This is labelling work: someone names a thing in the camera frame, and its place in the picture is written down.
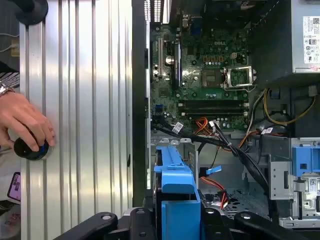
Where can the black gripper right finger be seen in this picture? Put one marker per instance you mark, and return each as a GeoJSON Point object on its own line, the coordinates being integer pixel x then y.
{"type": "Point", "coordinates": [250, 221]}

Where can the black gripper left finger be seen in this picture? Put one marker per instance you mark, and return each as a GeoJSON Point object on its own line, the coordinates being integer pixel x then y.
{"type": "Point", "coordinates": [105, 221]}

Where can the hard disk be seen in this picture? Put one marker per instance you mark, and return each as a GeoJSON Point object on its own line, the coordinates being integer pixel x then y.
{"type": "Point", "coordinates": [177, 180]}

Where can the metal disk bay cage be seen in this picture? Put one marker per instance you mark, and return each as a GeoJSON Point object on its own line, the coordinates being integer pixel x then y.
{"type": "Point", "coordinates": [280, 182]}

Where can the black RAM slot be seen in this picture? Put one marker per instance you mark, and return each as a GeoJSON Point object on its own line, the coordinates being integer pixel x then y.
{"type": "Point", "coordinates": [212, 106]}
{"type": "Point", "coordinates": [212, 115]}
{"type": "Point", "coordinates": [212, 102]}
{"type": "Point", "coordinates": [212, 111]}

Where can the black expansion slot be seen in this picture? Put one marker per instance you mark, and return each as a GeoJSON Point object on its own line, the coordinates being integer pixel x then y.
{"type": "Point", "coordinates": [176, 65]}

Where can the white expansion slot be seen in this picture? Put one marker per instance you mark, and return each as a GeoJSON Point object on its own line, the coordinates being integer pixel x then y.
{"type": "Point", "coordinates": [160, 57]}

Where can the person's hand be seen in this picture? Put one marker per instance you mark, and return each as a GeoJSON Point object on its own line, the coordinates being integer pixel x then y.
{"type": "Point", "coordinates": [22, 117]}

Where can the smartphone with purple case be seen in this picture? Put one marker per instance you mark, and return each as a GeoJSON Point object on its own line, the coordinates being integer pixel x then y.
{"type": "Point", "coordinates": [15, 186]}

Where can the open black PC case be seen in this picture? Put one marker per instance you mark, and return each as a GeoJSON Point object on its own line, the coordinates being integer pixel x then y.
{"type": "Point", "coordinates": [138, 100]}

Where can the metal socket cover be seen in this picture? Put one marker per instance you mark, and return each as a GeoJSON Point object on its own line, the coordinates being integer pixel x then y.
{"type": "Point", "coordinates": [227, 78]}

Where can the CPU socket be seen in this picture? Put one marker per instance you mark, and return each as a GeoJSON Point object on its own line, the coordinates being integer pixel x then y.
{"type": "Point", "coordinates": [211, 78]}

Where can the silver wristwatch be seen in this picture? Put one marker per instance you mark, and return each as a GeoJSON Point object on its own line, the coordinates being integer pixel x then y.
{"type": "Point", "coordinates": [3, 88]}

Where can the green motherboard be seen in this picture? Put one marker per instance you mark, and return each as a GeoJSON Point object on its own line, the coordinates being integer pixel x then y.
{"type": "Point", "coordinates": [200, 50]}

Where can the grey power supply unit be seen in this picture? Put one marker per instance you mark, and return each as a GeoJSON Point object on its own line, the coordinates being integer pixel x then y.
{"type": "Point", "coordinates": [306, 37]}

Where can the round black base object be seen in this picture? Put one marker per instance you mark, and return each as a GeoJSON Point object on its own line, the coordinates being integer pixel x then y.
{"type": "Point", "coordinates": [32, 11]}

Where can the blue plastic drive bracket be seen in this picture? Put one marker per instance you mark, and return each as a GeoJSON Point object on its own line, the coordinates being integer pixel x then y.
{"type": "Point", "coordinates": [303, 160]}

